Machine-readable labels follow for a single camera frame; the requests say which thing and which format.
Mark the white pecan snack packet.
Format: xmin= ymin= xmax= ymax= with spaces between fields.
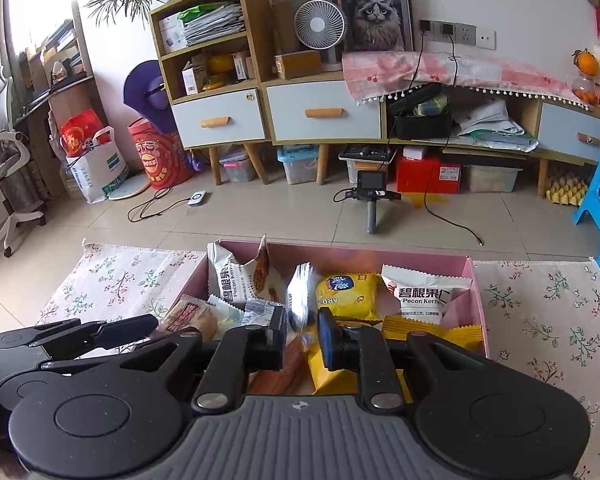
xmin=251 ymin=234 xmax=289 ymax=307
xmin=381 ymin=264 xmax=474 ymax=332
xmin=206 ymin=241 xmax=261 ymax=308

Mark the stack of papers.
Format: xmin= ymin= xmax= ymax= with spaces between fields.
xmin=179 ymin=3 xmax=247 ymax=47

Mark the orange gourd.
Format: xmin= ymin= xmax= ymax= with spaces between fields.
xmin=207 ymin=54 xmax=232 ymax=87

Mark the dark wooden desk shelf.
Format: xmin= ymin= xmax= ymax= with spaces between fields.
xmin=12 ymin=0 xmax=99 ymax=198

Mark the clear rice cracker packet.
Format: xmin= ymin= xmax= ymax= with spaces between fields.
xmin=241 ymin=298 xmax=277 ymax=323

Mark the orange snack packet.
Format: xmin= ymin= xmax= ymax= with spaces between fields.
xmin=159 ymin=294 xmax=220 ymax=342

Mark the white desk fan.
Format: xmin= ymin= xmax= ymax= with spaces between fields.
xmin=294 ymin=0 xmax=349 ymax=72

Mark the long low wooden cabinet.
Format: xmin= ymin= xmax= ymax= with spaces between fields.
xmin=381 ymin=80 xmax=600 ymax=198

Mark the brown cardboard box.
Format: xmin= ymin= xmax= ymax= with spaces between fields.
xmin=273 ymin=51 xmax=324 ymax=81

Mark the orange fruit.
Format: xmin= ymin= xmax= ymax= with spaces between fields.
xmin=574 ymin=49 xmax=599 ymax=77

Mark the clear bin blue lid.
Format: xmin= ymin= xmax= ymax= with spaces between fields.
xmin=277 ymin=144 xmax=320 ymax=186

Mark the white storage bin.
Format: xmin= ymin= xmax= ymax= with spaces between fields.
xmin=346 ymin=157 xmax=389 ymax=186

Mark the glass jar of oranges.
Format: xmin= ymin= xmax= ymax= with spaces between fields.
xmin=571 ymin=74 xmax=600 ymax=107

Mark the yellow blue-label snack packet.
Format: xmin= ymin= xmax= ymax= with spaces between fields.
xmin=314 ymin=272 xmax=384 ymax=324

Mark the pink cardboard box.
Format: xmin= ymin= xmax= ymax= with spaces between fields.
xmin=166 ymin=238 xmax=492 ymax=397

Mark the wall socket panel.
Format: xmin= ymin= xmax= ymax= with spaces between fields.
xmin=418 ymin=19 xmax=497 ymax=52

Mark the framed cat picture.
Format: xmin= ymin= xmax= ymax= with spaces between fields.
xmin=327 ymin=0 xmax=416 ymax=54

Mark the pink cherry print cloth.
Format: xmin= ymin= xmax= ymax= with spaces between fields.
xmin=341 ymin=51 xmax=595 ymax=109

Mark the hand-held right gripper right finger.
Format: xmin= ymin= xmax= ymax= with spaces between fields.
xmin=317 ymin=306 xmax=501 ymax=411

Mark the clear low storage bin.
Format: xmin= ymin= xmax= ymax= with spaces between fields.
xmin=461 ymin=162 xmax=524 ymax=194

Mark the red round drum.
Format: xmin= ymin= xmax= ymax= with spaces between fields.
xmin=127 ymin=116 xmax=194 ymax=191

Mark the clear bin pink lid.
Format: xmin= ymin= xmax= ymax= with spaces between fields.
xmin=218 ymin=146 xmax=259 ymax=184

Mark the small orange white box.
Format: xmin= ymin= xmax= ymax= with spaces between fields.
xmin=231 ymin=51 xmax=254 ymax=82

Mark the red cardboard box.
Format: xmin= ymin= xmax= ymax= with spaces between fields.
xmin=395 ymin=154 xmax=462 ymax=195

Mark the white round floor disc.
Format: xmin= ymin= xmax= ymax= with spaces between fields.
xmin=105 ymin=172 xmax=152 ymax=202

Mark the pile of white papers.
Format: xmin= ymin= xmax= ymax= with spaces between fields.
xmin=452 ymin=99 xmax=540 ymax=153

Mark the yellow egg tray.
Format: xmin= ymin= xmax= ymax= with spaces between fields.
xmin=546 ymin=166 xmax=589 ymax=207

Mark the black bag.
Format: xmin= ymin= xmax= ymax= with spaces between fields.
xmin=386 ymin=83 xmax=454 ymax=141

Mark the pale green snack packet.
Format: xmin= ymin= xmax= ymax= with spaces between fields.
xmin=207 ymin=294 xmax=247 ymax=328

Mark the silver white snack packet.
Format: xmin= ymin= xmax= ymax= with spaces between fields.
xmin=285 ymin=261 xmax=315 ymax=333

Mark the white office chair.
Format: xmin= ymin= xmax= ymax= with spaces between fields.
xmin=0 ymin=76 xmax=48 ymax=259

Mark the camera on handle stick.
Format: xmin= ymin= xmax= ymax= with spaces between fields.
xmin=334 ymin=170 xmax=399 ymax=235

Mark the tall wooden shelf cabinet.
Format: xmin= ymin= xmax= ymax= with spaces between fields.
xmin=148 ymin=0 xmax=272 ymax=187

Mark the white carton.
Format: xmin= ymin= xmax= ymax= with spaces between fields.
xmin=181 ymin=61 xmax=209 ymax=97

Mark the white paper bag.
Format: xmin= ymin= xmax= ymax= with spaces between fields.
xmin=66 ymin=126 xmax=131 ymax=205

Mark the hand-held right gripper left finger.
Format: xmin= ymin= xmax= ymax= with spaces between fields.
xmin=107 ymin=306 xmax=287 ymax=411

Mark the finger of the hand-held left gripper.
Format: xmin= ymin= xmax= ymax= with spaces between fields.
xmin=0 ymin=318 xmax=103 ymax=350
xmin=40 ymin=316 xmax=159 ymax=367

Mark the purple plush toy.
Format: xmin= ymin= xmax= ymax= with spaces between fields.
xmin=122 ymin=59 xmax=202 ymax=173

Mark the red gift bag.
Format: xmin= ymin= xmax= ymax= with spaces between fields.
xmin=60 ymin=109 xmax=106 ymax=157

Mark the wooden drawer cabinet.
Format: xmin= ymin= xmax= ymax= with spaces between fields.
xmin=260 ymin=71 xmax=387 ymax=187

